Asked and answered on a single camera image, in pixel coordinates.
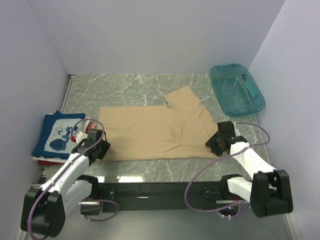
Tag beige t shirt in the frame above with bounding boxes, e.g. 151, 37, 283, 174
98, 86, 218, 161

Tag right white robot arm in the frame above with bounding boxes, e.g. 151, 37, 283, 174
205, 121, 294, 218

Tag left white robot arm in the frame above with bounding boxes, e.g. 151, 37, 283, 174
20, 129, 111, 238

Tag red folded t shirt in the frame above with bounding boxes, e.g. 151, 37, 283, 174
32, 117, 97, 165

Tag blue folded printed t shirt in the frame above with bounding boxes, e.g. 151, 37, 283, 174
31, 110, 86, 160

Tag teal plastic bin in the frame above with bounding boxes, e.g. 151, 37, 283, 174
209, 63, 266, 117

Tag black base beam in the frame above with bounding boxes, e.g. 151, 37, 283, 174
84, 181, 241, 211

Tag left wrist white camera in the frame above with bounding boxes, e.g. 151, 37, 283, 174
70, 131, 88, 144

